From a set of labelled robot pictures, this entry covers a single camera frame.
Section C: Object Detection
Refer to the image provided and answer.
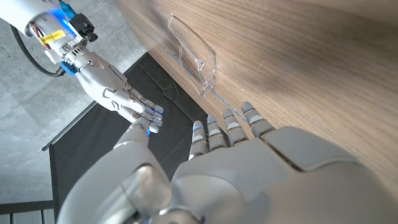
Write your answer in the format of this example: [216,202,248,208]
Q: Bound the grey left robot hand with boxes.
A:
[57,101,398,224]

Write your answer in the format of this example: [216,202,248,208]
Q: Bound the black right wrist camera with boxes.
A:
[68,12,99,43]

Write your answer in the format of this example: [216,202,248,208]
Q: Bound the black backdrop curtain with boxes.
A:
[42,52,231,218]

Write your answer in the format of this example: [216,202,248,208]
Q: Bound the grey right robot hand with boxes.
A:
[63,46,165,134]

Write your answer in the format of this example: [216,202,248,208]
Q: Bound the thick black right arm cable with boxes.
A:
[10,24,67,78]

